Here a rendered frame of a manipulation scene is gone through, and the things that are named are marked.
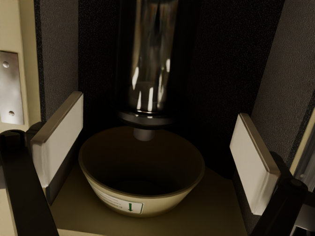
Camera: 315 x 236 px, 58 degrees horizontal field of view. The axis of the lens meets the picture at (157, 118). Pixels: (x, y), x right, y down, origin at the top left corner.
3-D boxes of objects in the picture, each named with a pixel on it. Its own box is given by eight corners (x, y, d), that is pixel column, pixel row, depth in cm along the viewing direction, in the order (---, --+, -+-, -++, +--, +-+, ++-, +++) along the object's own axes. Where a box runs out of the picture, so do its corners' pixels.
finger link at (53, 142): (47, 189, 15) (33, 187, 15) (83, 128, 22) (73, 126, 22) (43, 142, 14) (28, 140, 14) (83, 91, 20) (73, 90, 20)
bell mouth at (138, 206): (200, 132, 48) (194, 159, 50) (97, 118, 48) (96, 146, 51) (212, 207, 32) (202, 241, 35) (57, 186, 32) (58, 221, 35)
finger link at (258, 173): (267, 171, 14) (282, 173, 14) (238, 111, 20) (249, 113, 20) (251, 215, 15) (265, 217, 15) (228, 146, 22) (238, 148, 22)
